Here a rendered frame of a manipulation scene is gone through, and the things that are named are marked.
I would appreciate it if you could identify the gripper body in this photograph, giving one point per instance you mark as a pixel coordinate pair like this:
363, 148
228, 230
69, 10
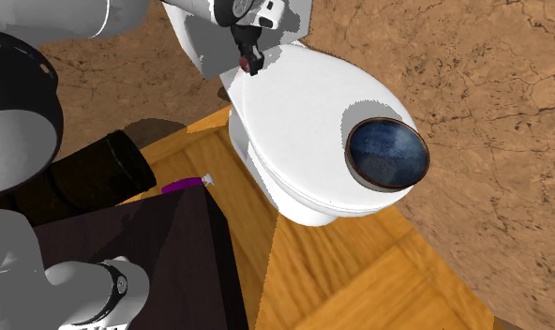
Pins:
245, 35

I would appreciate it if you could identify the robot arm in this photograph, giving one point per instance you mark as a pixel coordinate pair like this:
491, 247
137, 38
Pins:
12, 151

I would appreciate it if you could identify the white toilet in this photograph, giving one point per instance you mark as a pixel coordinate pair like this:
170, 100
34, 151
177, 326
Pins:
295, 114

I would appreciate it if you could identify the purple pen with white tip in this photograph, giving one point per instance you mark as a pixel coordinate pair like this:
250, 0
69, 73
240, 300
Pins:
181, 185

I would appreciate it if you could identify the blue bowl with brown rim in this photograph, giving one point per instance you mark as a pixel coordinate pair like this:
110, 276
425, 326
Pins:
387, 153

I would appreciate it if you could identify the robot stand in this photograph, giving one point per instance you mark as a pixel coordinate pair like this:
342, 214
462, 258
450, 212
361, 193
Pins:
168, 256

